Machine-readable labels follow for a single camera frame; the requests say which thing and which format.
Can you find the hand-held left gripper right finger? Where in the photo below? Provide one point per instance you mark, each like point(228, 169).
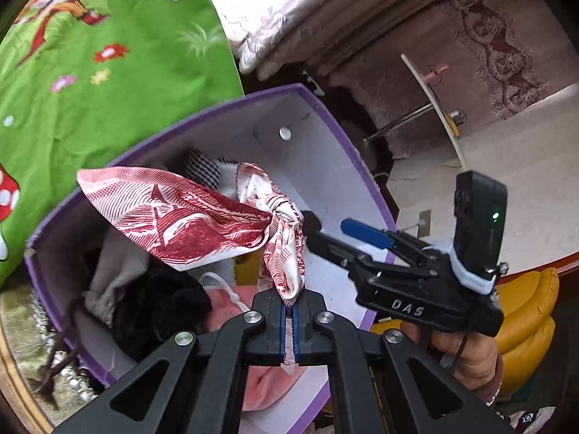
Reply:
point(296, 343)

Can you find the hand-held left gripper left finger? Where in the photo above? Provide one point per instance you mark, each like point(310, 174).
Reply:
point(283, 343)

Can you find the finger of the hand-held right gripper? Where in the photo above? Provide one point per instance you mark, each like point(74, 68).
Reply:
point(330, 246)
point(362, 231)

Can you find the pink fleece cloth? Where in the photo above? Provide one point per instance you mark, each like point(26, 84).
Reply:
point(267, 384)

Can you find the white fluffy cloth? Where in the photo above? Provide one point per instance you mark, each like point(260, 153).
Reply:
point(226, 181)

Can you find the dark furry cloth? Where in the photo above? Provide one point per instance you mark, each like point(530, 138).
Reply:
point(158, 307)

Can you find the purple cardboard box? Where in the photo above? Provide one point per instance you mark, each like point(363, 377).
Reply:
point(289, 113)

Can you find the black white checkered cloth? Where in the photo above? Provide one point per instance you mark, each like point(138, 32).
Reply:
point(201, 167)

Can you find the red white printed scarf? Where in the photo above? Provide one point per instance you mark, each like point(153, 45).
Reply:
point(181, 217)

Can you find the person's right forearm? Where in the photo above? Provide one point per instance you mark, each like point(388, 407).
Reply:
point(495, 393)

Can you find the person's right hand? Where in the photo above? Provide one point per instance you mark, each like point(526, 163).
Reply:
point(475, 361)

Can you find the yellow plush cushion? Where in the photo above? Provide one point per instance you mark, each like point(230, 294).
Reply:
point(529, 316)

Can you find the dark printed clothing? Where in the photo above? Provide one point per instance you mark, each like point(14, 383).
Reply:
point(529, 420)

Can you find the embroidered brown curtain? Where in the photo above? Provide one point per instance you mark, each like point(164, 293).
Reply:
point(407, 18)

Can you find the white lace curtain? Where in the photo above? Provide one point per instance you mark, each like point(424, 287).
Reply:
point(258, 27)

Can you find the green cartoon printed bedsheet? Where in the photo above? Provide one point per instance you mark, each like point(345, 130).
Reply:
point(113, 113)

